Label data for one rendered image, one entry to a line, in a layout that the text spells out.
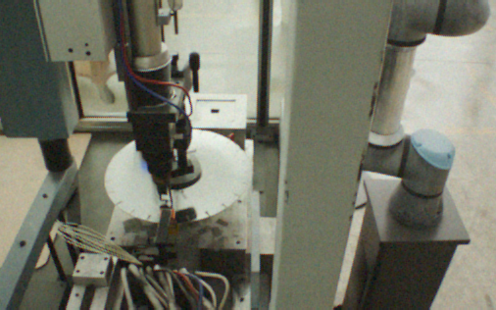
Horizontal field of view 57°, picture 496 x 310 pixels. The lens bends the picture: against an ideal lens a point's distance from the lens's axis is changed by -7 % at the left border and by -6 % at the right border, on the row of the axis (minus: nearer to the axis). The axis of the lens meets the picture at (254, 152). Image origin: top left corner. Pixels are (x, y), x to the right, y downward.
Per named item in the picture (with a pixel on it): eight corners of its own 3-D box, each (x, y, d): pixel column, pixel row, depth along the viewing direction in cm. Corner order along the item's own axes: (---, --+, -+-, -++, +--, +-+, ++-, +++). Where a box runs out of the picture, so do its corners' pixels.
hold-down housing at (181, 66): (174, 136, 98) (165, 45, 86) (196, 138, 97) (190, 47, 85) (165, 152, 94) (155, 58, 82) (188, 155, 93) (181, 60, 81)
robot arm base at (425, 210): (433, 189, 136) (441, 162, 130) (448, 227, 124) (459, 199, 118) (383, 189, 135) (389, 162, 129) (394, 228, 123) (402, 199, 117)
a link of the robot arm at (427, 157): (445, 199, 118) (460, 157, 109) (393, 188, 121) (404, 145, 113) (445, 171, 127) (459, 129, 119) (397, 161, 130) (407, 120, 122)
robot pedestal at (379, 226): (406, 305, 191) (459, 163, 146) (429, 396, 159) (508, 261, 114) (311, 307, 190) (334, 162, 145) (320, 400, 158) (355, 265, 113)
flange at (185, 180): (178, 149, 115) (178, 140, 113) (212, 169, 109) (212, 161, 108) (142, 171, 108) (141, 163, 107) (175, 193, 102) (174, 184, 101)
